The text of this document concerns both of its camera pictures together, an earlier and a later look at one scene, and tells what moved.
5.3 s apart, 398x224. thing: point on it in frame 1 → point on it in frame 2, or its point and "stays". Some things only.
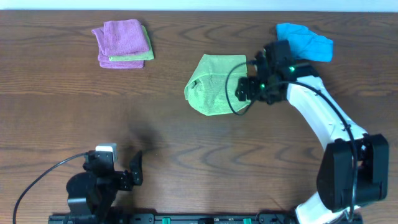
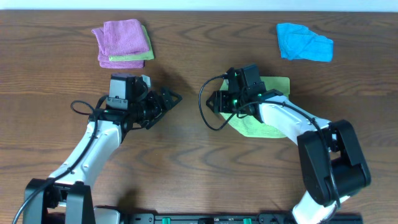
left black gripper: (129, 180) → (160, 104)
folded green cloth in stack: (148, 56) stays
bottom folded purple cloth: (105, 63) stays
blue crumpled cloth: (305, 43) stays
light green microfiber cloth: (206, 89) → (250, 126)
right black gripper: (247, 84) → (219, 98)
